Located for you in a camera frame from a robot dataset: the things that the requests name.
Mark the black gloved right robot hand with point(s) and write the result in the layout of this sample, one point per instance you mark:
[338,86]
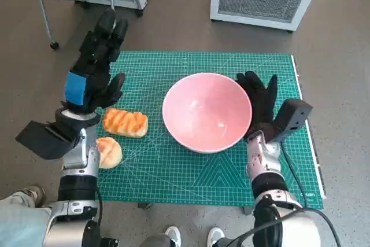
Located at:
[261,102]

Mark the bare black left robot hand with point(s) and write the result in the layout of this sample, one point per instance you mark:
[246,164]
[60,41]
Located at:
[98,53]

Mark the pink bowl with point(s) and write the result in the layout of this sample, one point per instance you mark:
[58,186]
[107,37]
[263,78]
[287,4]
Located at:
[202,108]

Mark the rectangular striped toy bread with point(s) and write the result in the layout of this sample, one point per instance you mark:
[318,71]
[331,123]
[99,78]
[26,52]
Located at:
[124,122]

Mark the round toy bread bun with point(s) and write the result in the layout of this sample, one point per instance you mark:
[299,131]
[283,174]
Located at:
[111,153]

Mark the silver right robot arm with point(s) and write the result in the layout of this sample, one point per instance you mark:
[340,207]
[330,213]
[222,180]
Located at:
[266,154]

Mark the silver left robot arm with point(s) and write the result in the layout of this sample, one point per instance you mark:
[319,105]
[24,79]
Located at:
[78,154]

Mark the green cutting mat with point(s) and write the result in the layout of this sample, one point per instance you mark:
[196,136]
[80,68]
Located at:
[173,171]

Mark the white shoe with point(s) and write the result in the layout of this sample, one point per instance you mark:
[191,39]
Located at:
[215,235]
[173,235]

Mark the person's shoe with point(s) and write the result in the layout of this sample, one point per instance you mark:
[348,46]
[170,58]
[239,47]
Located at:
[36,195]

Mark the person's leg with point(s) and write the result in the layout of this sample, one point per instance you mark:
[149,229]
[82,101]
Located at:
[17,221]

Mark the black cylindrical robot part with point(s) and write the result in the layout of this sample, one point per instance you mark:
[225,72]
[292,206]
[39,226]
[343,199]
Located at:
[110,242]

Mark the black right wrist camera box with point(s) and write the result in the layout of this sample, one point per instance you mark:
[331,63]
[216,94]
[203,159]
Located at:
[293,117]

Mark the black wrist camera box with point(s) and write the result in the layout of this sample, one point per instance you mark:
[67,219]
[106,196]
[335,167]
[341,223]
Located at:
[40,140]
[293,117]

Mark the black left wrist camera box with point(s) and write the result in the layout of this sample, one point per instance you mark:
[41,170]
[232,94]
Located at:
[40,140]

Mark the grey table bracket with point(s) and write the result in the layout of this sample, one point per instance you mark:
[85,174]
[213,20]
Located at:
[248,211]
[144,205]

